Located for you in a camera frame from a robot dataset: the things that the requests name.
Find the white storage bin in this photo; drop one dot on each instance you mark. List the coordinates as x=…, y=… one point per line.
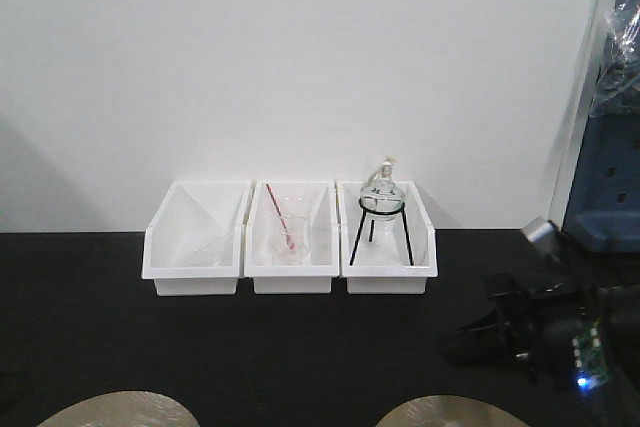
x=191, y=212
x=313, y=200
x=382, y=266

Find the middle white storage bin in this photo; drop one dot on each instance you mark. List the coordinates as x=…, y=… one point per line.
x=313, y=200

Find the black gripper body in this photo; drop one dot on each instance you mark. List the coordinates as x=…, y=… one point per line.
x=551, y=328

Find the left white storage bin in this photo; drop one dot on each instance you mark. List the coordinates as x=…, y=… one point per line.
x=191, y=212

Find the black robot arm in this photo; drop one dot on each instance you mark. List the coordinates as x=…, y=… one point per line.
x=616, y=401

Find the glass beaker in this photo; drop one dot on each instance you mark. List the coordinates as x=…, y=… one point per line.
x=299, y=229

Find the blue-grey pegboard drying rack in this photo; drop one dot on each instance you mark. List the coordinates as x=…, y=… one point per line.
x=603, y=209

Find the glass funnel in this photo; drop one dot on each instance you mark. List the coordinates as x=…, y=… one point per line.
x=215, y=251

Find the beige round plate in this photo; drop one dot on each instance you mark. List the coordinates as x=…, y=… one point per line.
x=448, y=410
x=124, y=408

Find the clear bag of pegs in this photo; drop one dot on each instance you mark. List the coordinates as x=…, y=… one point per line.
x=617, y=89

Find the right white storage bin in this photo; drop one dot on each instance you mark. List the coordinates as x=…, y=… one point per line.
x=382, y=266

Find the glass alcohol lamp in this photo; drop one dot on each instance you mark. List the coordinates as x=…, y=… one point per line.
x=380, y=196

